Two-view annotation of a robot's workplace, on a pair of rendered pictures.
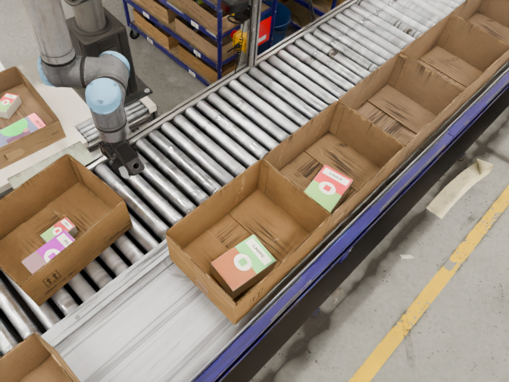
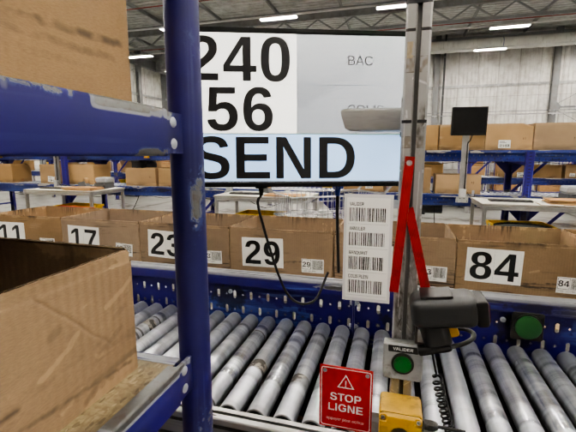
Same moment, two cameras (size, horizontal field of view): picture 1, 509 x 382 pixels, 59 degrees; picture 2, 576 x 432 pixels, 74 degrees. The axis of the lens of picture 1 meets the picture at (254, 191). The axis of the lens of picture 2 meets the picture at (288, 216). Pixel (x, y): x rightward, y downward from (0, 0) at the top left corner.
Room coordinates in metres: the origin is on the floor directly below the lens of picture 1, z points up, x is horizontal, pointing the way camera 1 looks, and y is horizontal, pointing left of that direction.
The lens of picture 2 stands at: (2.15, 0.62, 1.31)
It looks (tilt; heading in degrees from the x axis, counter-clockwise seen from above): 9 degrees down; 247
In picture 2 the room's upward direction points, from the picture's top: straight up
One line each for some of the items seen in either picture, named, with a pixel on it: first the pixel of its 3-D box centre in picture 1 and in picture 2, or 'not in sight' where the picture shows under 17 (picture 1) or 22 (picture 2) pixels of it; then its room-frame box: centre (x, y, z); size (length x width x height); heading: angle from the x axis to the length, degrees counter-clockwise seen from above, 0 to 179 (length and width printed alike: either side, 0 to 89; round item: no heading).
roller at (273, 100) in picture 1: (279, 105); (429, 385); (1.45, -0.07, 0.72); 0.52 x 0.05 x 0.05; 51
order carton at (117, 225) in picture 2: not in sight; (123, 232); (2.16, -1.23, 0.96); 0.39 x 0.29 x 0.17; 141
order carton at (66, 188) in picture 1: (54, 226); not in sight; (0.67, 0.64, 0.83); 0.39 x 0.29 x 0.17; 146
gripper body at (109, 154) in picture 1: (116, 144); not in sight; (0.84, 0.44, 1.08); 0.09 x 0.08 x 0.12; 52
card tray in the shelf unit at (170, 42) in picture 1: (167, 20); not in sight; (2.69, 0.74, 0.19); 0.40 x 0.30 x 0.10; 49
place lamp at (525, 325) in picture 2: not in sight; (528, 327); (1.08, -0.07, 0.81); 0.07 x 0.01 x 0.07; 141
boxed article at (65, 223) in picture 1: (60, 233); not in sight; (0.67, 0.64, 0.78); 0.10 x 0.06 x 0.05; 144
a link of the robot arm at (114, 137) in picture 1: (111, 127); not in sight; (0.84, 0.43, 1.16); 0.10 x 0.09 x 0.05; 142
